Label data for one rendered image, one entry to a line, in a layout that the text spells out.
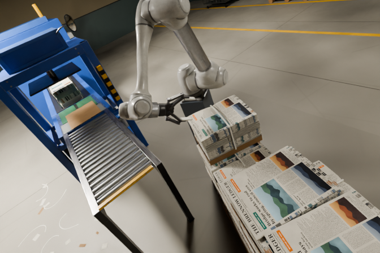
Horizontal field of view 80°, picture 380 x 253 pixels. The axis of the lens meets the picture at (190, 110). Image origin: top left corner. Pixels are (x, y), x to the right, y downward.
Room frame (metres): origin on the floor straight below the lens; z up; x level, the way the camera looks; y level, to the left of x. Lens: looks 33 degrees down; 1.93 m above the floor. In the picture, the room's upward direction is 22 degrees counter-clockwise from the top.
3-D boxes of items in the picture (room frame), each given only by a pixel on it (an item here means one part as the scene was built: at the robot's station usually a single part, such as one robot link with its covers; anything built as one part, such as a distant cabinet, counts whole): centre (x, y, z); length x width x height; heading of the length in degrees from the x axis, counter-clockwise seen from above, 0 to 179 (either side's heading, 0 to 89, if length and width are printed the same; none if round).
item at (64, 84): (3.18, 1.53, 0.93); 0.38 x 0.30 x 0.26; 25
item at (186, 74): (1.61, -0.09, 1.17); 0.18 x 0.16 x 0.22; 52
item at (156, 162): (1.84, 0.63, 0.74); 1.34 x 0.05 x 0.12; 25
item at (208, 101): (1.62, -0.08, 0.50); 0.20 x 0.20 x 1.00; 59
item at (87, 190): (1.63, 1.09, 0.74); 1.34 x 0.05 x 0.12; 25
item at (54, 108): (3.68, 1.76, 0.75); 1.55 x 0.65 x 0.10; 25
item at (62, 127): (2.66, 1.29, 0.75); 0.70 x 0.65 x 0.10; 25
